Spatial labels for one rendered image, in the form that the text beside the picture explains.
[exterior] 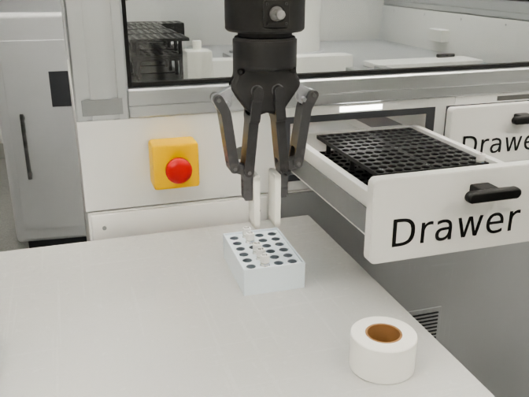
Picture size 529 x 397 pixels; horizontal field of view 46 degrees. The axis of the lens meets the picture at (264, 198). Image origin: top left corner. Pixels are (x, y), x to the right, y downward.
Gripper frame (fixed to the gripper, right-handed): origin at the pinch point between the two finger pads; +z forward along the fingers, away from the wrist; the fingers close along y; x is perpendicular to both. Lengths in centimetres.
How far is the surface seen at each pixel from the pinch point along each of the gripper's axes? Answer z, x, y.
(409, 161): -1.3, 5.7, 23.4
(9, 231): 89, 221, -61
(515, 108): -3, 25, 55
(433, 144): -1.3, 13.1, 31.5
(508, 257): 28, 27, 60
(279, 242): 9.3, 6.3, 4.0
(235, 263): 10.1, 2.9, -3.2
